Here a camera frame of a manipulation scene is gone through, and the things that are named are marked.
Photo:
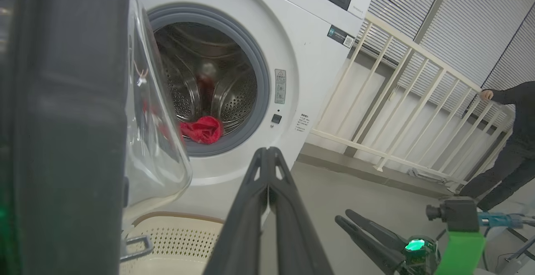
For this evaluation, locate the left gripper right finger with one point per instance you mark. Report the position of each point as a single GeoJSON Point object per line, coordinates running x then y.
{"type": "Point", "coordinates": [292, 233]}

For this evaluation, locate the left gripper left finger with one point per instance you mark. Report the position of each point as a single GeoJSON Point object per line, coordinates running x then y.
{"type": "Point", "coordinates": [242, 233]}

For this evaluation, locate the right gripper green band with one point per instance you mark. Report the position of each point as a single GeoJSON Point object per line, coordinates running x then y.
{"type": "Point", "coordinates": [459, 254]}

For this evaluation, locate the plain red garment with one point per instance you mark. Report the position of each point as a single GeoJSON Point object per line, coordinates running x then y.
{"type": "Point", "coordinates": [205, 129]}

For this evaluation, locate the washing machine glass door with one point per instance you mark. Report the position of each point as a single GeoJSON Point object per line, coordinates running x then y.
{"type": "Point", "coordinates": [62, 120]}

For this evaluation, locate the cream perforated laundry basket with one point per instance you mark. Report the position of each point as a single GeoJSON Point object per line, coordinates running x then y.
{"type": "Point", "coordinates": [184, 241]}

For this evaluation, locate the white front-load washing machine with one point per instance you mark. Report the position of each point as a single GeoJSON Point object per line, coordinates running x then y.
{"type": "Point", "coordinates": [309, 36]}

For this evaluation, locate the person in black clothes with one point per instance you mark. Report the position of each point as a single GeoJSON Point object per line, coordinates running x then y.
{"type": "Point", "coordinates": [522, 141]}

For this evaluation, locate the white metal railing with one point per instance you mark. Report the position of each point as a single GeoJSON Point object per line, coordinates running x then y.
{"type": "Point", "coordinates": [411, 47]}

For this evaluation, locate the grey window blinds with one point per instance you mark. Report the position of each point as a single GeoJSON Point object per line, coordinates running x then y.
{"type": "Point", "coordinates": [472, 16]}

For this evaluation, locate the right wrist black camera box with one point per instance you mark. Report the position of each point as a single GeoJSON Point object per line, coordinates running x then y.
{"type": "Point", "coordinates": [459, 214]}

